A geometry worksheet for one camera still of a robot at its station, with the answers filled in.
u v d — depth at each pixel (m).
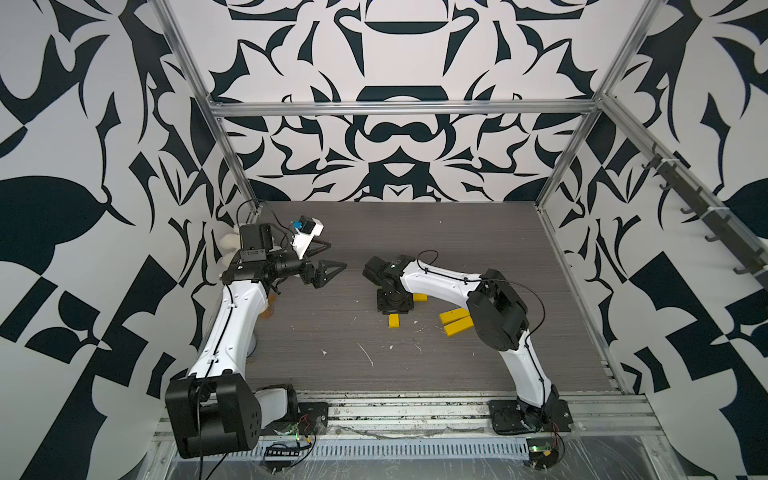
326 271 0.66
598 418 0.76
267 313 0.91
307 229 0.65
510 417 0.74
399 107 0.91
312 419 0.74
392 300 0.79
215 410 0.40
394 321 0.89
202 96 0.89
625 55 0.80
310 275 0.67
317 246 0.77
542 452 0.71
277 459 0.70
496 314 0.53
